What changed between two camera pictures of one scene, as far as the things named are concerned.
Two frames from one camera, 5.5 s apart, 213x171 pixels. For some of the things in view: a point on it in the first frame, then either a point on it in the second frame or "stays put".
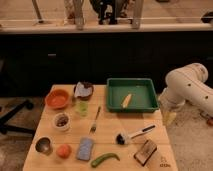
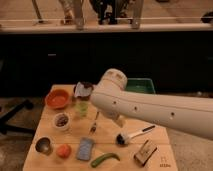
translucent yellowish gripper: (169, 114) to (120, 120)
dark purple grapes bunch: (61, 121) stays put
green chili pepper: (97, 160) stays put
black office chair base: (5, 127) stays put
